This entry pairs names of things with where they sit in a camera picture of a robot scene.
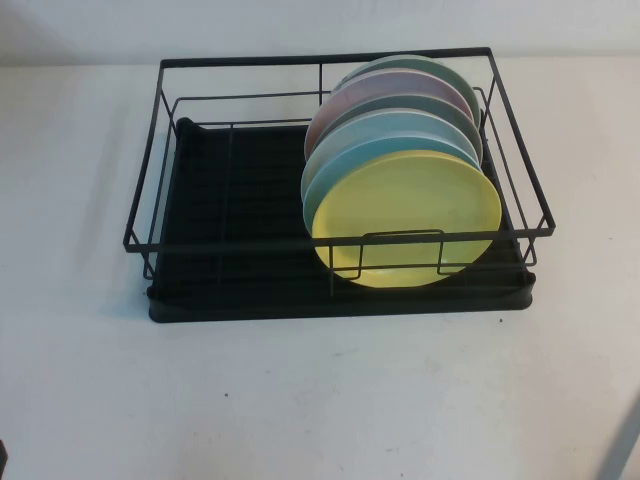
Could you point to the yellow plate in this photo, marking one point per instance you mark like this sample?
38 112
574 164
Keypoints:
400 200

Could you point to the light blue plate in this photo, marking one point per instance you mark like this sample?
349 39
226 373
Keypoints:
345 161

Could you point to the black dish drying rack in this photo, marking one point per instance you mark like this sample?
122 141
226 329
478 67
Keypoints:
250 310

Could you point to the pale blue-green plate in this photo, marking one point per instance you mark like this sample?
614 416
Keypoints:
360 129

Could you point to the pink plate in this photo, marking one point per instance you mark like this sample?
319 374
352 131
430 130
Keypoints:
370 85

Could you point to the green plate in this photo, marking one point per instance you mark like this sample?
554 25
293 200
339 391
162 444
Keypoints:
425 66

